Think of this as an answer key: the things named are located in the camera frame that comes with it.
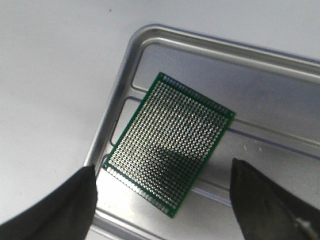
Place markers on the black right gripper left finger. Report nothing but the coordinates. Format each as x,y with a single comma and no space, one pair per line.
65,214

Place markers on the silver metal tray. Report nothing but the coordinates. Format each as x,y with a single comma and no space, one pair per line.
276,98

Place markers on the green perforated circuit board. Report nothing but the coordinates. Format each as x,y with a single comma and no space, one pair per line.
167,142

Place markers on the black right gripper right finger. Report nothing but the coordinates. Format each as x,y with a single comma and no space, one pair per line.
266,211

